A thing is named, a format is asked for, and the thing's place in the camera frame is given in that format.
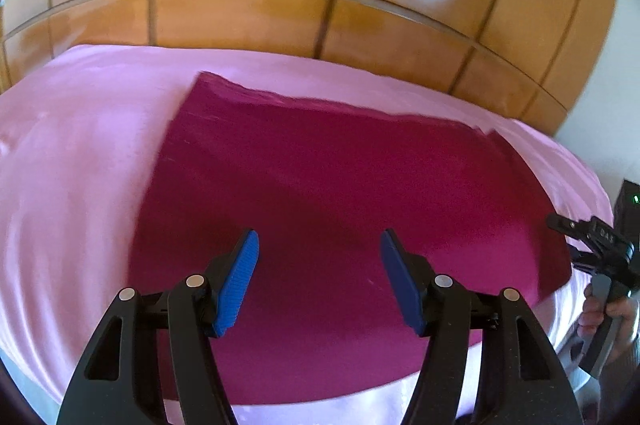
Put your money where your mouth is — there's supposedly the dark red cloth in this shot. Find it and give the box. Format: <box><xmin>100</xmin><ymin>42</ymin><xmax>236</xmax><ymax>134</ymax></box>
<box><xmin>127</xmin><ymin>71</ymin><xmax>574</xmax><ymax>406</ymax></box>

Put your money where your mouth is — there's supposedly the wooden headboard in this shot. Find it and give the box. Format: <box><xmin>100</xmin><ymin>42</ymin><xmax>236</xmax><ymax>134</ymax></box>
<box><xmin>0</xmin><ymin>0</ymin><xmax>571</xmax><ymax>138</ymax></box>

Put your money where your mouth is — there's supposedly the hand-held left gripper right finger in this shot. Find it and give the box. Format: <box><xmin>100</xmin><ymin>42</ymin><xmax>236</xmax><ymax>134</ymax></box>
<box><xmin>380</xmin><ymin>228</ymin><xmax>584</xmax><ymax>425</ymax></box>

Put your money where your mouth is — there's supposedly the pink bed sheet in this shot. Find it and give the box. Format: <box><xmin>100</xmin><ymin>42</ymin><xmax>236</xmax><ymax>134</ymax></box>
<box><xmin>0</xmin><ymin>45</ymin><xmax>617</xmax><ymax>425</ymax></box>

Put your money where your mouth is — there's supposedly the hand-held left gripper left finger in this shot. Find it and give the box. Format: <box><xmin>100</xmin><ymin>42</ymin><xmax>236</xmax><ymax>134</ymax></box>
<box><xmin>56</xmin><ymin>228</ymin><xmax>260</xmax><ymax>425</ymax></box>

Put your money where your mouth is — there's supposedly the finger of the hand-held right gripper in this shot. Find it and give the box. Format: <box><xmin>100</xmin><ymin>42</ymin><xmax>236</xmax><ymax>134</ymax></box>
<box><xmin>546</xmin><ymin>213</ymin><xmax>594</xmax><ymax>247</ymax></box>
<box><xmin>568</xmin><ymin>243</ymin><xmax>602</xmax><ymax>278</ymax></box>

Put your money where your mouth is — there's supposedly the person's right hand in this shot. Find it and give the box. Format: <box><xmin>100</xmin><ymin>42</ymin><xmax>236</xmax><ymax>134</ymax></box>
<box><xmin>577</xmin><ymin>284</ymin><xmax>640</xmax><ymax>356</ymax></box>

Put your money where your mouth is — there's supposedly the black box with green light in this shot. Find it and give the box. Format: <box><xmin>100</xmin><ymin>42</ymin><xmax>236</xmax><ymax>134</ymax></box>
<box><xmin>614</xmin><ymin>178</ymin><xmax>640</xmax><ymax>236</ymax></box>

